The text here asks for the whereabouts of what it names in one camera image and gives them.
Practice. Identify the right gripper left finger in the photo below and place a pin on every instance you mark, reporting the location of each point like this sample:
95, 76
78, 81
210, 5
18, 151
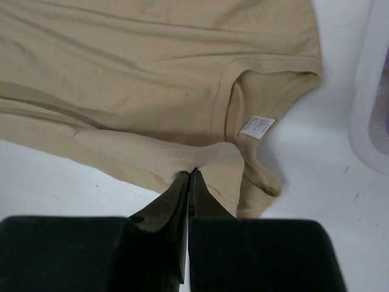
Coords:
142, 252

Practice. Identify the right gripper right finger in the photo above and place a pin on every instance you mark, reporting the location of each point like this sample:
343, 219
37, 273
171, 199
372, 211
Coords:
230, 254

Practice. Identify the beige t shirt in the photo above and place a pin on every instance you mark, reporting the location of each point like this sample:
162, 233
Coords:
143, 90

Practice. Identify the white plastic basket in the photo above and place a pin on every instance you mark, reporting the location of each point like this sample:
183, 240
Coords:
368, 124

